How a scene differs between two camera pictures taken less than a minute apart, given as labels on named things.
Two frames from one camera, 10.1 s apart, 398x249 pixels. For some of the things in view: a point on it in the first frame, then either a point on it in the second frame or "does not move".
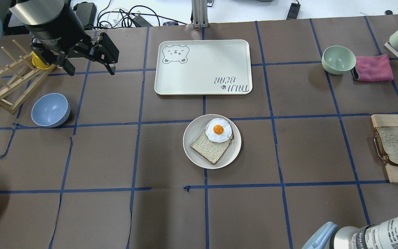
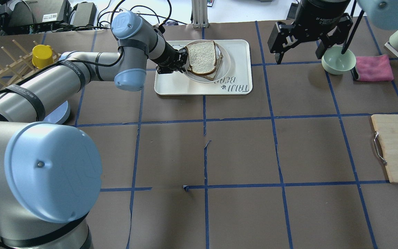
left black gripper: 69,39 → 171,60
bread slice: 211,151 → 211,75
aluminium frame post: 199,13 does not move
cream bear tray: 203,67 does not move
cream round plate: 196,128 → 224,68
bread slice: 391,139 → 201,57
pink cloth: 374,68 does not move
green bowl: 337,60 does not move
